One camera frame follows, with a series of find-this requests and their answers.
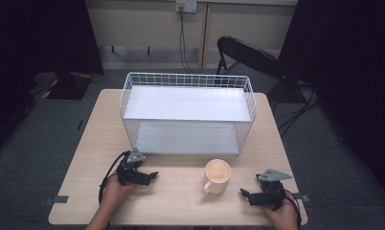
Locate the black curtain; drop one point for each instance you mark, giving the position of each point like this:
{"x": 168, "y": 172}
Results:
{"x": 350, "y": 64}

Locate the person's left hand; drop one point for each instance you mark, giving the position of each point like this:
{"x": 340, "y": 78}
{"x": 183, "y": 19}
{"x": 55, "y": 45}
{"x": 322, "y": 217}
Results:
{"x": 115, "y": 191}

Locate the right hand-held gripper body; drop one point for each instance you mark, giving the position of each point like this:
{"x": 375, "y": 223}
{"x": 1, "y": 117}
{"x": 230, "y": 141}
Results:
{"x": 273, "y": 188}

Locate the black folding chair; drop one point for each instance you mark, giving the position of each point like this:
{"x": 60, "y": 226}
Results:
{"x": 248, "y": 54}

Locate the grey table bracket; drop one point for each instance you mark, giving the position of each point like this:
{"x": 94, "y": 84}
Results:
{"x": 304, "y": 197}
{"x": 58, "y": 199}

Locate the black stand base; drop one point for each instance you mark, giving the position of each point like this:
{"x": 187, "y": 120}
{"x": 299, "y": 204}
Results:
{"x": 69, "y": 85}

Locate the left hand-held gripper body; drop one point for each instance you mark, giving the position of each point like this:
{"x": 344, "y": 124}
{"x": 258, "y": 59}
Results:
{"x": 130, "y": 169}

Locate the person's right hand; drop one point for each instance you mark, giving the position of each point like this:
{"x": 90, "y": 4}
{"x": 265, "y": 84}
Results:
{"x": 284, "y": 215}

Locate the white cup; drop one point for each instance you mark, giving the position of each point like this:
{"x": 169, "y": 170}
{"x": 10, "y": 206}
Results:
{"x": 217, "y": 176}

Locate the white wall socket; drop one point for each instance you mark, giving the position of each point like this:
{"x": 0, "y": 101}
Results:
{"x": 186, "y": 5}

